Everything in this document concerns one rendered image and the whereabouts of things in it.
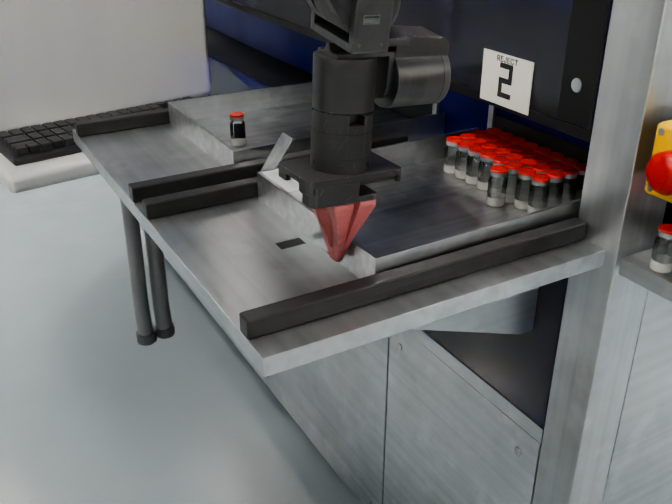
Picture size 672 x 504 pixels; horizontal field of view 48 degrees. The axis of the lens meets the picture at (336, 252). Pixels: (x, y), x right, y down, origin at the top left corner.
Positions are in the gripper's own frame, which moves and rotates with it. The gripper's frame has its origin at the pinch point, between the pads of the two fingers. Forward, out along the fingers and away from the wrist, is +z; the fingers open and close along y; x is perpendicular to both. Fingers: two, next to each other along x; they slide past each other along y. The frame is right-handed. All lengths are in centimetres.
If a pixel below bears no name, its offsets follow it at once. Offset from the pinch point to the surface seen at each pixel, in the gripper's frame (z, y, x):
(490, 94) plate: -11.5, 26.3, 9.6
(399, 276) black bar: -0.2, 2.6, -7.5
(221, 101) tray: -2, 10, 54
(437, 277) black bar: 0.8, 7.0, -7.7
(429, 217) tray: 0.8, 15.4, 5.0
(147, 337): 68, 8, 101
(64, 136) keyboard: 7, -12, 73
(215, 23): -3, 35, 121
